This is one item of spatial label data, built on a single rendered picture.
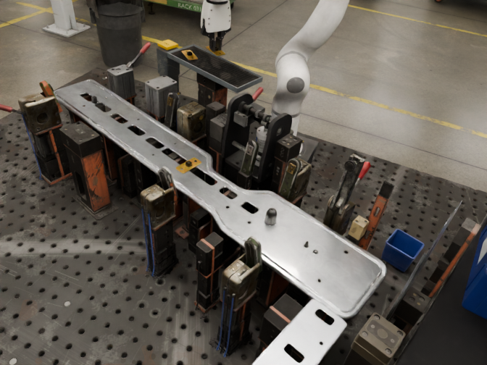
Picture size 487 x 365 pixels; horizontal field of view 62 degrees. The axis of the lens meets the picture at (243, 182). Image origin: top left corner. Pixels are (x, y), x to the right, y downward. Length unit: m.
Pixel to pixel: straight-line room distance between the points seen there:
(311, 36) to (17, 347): 1.34
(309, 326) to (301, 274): 0.14
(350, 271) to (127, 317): 0.67
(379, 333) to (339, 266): 0.23
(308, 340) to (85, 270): 0.80
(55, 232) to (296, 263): 0.90
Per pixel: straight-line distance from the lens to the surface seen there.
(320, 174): 1.85
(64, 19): 5.09
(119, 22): 4.02
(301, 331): 0.97
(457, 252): 1.09
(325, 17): 1.51
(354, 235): 1.16
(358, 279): 1.09
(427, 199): 1.91
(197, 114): 1.44
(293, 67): 1.52
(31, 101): 1.62
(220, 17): 1.50
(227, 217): 1.15
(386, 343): 0.94
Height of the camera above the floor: 1.83
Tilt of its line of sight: 41 degrees down
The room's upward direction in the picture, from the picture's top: 6 degrees clockwise
